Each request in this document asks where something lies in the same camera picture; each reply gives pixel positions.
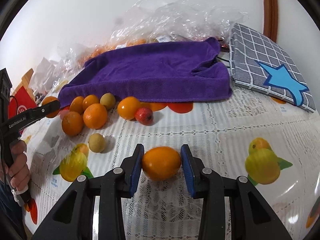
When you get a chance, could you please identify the large orange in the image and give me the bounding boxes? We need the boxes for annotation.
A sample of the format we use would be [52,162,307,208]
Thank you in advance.
[41,96,60,118]

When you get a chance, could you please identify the white crumpled bag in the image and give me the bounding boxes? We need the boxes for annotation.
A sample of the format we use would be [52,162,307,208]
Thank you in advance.
[28,57,58,94]

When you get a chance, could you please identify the grey checked cushion blue star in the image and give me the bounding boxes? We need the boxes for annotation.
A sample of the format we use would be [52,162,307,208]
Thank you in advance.
[229,23,316,113]

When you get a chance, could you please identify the smooth orange citrus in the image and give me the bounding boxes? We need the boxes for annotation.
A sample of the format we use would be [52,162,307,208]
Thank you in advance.
[142,146,181,181]

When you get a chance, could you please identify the orange tangerine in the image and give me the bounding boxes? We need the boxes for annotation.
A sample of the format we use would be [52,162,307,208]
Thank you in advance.
[82,94,100,111]
[69,96,84,115]
[83,103,108,129]
[61,111,84,137]

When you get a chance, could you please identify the brown wooden door frame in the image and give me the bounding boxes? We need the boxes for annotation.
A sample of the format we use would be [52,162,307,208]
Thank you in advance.
[263,0,278,42]

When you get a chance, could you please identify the small red fruit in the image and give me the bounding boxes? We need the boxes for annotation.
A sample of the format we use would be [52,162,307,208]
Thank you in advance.
[135,107,153,126]

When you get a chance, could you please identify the clear plastic bags pile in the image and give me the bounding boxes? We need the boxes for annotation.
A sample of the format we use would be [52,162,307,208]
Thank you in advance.
[52,0,248,93]

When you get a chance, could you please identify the yellow-green small fruit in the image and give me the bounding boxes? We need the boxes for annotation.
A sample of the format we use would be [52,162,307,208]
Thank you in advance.
[88,133,106,153]
[100,93,116,110]

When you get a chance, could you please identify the purple towel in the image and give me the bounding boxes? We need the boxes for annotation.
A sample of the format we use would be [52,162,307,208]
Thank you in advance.
[58,37,232,107]

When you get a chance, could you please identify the person's left hand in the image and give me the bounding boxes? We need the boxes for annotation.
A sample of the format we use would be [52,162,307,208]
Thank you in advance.
[1,140,30,191]

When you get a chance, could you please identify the orange kumquat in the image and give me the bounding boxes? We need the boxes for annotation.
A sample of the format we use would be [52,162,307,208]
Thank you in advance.
[117,96,141,120]

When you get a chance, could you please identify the red box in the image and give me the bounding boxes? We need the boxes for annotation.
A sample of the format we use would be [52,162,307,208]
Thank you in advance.
[8,86,37,118]

